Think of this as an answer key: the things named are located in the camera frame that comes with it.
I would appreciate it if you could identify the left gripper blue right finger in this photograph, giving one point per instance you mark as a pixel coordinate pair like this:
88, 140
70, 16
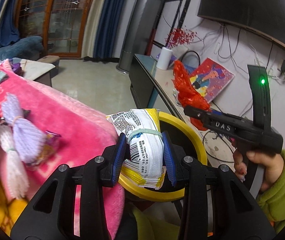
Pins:
169, 158

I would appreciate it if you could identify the yellow rimmed trash bin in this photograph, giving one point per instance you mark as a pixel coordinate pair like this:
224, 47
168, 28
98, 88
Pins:
182, 135

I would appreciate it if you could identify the pink cartoon blanket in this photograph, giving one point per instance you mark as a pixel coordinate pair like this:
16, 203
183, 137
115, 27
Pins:
85, 133

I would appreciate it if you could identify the dark blue curtain right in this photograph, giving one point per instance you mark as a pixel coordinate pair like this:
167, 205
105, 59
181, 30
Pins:
107, 29

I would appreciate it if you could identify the white yellow snack bag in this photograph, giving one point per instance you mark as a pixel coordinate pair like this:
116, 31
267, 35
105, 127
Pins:
145, 166

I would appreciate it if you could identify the blue grey sofa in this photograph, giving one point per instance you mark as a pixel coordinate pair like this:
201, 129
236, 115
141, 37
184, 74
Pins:
29, 48

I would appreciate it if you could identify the silver tower air conditioner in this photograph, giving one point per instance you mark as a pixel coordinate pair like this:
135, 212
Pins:
138, 32

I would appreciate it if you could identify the wooden glass balcony door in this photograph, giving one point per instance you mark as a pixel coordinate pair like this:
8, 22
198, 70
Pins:
60, 23

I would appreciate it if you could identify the red mesh bag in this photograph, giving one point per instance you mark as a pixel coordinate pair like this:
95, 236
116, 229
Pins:
187, 95

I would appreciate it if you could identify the dark blue curtain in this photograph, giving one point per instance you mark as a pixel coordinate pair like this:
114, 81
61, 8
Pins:
107, 29
9, 33

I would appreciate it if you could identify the white low coffee table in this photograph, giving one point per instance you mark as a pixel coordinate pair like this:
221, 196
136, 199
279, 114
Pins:
37, 71

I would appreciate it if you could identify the red berry branch decoration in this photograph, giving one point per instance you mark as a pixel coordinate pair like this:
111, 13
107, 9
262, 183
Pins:
180, 36

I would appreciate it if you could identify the colourful painting canvas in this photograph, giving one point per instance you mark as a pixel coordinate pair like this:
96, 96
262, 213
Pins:
210, 78

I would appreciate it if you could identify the dark blue curtain left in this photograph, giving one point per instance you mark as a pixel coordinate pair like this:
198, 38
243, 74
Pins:
9, 33

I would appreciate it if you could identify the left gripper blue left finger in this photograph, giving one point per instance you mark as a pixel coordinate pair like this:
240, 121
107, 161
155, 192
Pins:
118, 156

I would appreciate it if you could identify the green fleece sleeve forearm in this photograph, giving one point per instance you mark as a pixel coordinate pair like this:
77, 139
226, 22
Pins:
272, 201

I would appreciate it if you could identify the black tv cabinet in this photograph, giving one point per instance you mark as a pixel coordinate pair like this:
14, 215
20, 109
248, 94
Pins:
153, 88

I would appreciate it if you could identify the person's right hand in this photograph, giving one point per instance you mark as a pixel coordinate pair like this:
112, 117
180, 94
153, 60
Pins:
273, 166

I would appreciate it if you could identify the round grey stool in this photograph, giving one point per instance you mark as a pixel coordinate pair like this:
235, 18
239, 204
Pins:
52, 59

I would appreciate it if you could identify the purple white knitted pouch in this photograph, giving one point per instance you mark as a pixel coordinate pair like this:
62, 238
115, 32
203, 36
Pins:
29, 140

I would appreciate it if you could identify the white paper roll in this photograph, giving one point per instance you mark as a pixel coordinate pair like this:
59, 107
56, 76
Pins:
164, 58

